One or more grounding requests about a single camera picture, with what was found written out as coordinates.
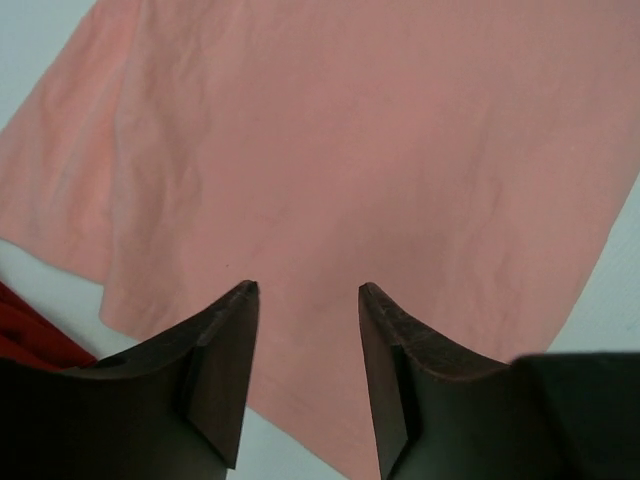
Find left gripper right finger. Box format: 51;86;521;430
358;283;639;479

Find pink t-shirt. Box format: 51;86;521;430
1;1;639;479

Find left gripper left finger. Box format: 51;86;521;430
1;280;259;479

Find red folded t-shirt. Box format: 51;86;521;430
0;284;97;371

